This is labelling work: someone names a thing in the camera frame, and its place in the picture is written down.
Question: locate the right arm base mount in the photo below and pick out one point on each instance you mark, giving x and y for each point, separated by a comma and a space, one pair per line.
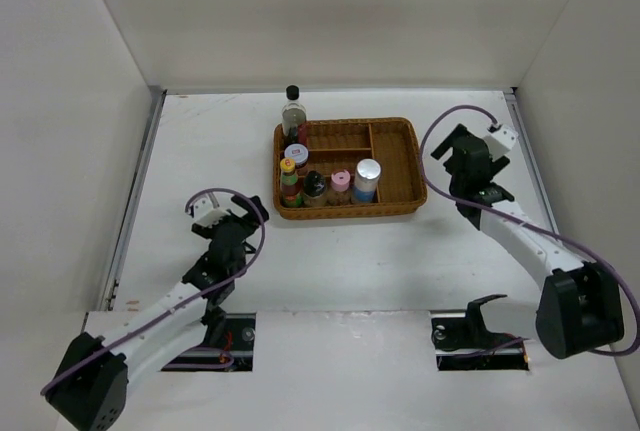
462, 341

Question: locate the white blue cylindrical shaker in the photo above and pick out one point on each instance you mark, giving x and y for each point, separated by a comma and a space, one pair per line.
366, 177

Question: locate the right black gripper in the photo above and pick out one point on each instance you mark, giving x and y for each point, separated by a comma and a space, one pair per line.
448, 143

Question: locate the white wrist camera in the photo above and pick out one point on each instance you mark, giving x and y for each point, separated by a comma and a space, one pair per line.
205, 210
500, 140

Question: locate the small jar white lid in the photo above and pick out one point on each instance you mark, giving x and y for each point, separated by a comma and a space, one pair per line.
300, 155

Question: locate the red green sauce bottle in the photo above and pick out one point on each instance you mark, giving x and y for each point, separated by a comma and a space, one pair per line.
290, 185

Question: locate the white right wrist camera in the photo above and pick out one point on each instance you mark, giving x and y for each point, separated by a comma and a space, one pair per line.
500, 140

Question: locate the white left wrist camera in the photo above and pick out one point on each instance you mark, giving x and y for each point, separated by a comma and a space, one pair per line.
205, 210

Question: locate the black cap pepper shaker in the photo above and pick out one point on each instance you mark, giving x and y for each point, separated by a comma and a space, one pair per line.
314, 190

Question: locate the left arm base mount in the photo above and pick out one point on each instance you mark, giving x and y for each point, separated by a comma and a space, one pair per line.
227, 347

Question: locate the pink cap spice shaker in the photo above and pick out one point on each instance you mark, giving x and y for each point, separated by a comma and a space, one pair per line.
339, 192

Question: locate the brown wicker divided basket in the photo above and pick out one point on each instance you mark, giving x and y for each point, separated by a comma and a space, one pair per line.
340, 144

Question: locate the dark soy sauce bottle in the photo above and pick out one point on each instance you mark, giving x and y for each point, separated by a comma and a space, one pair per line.
294, 118

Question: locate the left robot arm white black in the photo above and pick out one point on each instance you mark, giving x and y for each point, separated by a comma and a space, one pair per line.
98, 373

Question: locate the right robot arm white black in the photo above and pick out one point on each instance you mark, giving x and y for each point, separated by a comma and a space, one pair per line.
579, 309

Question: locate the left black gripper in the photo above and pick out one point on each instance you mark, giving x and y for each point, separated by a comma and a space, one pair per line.
250, 227

